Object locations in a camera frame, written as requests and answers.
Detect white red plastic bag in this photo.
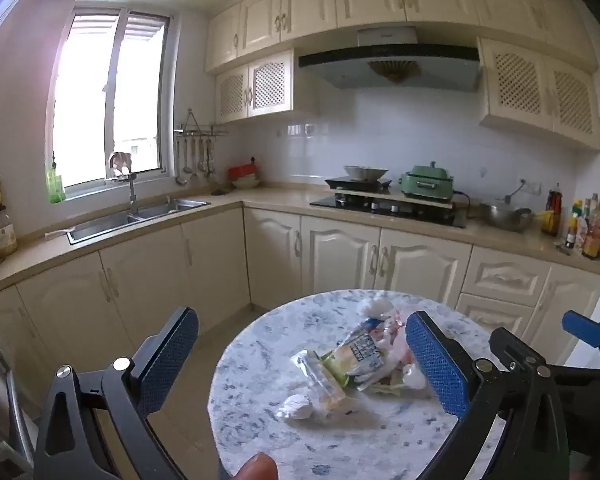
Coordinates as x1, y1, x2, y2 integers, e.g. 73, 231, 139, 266
354, 295, 427, 394

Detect green snack packet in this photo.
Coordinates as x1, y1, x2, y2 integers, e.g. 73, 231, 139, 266
321, 320, 382, 388

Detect clear plastic wrapper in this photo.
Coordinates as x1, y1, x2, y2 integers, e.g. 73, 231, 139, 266
290, 350, 347, 413

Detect white tissue ball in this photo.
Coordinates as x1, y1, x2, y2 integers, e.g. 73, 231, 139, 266
276, 394, 314, 420

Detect steel kitchen sink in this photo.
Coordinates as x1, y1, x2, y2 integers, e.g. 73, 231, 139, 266
66, 200, 208, 245

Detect person left hand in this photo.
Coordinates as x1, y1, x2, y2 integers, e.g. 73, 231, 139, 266
233, 453, 278, 480

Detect condiment bottles group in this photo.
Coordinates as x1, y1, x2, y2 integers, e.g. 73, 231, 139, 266
564, 193, 600, 260

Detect lower cream cabinets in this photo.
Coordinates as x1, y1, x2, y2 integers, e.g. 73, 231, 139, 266
0, 204, 600, 411

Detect cream cabinets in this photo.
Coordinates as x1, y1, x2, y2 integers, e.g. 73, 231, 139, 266
206, 0, 600, 151
0, 204, 600, 411

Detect dark sauce bottle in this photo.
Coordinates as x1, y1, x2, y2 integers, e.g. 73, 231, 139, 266
541, 183, 562, 237

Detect steel wok pan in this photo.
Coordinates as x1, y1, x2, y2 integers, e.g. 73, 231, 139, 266
478, 179, 534, 233

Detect green electric cooker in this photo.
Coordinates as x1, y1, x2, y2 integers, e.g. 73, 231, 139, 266
400, 162, 454, 202

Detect glass jar on counter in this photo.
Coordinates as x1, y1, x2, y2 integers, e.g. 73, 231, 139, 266
0, 174, 19, 261

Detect black gas stove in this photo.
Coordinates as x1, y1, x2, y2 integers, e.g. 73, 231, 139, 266
310, 177, 468, 229

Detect green dish soap bottle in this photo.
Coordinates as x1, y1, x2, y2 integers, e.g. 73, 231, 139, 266
46, 162, 66, 204

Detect chrome faucet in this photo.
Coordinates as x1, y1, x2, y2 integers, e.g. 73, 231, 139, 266
108, 151, 138, 214

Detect upper cream cabinets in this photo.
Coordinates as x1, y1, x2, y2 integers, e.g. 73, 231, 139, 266
206, 0, 600, 151

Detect red white bowl stack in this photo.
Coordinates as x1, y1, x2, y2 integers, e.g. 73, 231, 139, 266
227, 158, 260, 190

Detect range hood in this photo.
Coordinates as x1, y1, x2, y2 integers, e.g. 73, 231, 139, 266
298, 39, 480, 92

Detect window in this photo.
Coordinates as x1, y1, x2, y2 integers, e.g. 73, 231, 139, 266
47, 6, 172, 195

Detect utensil rail with ladles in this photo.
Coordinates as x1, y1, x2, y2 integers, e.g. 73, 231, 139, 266
173, 108, 228, 186

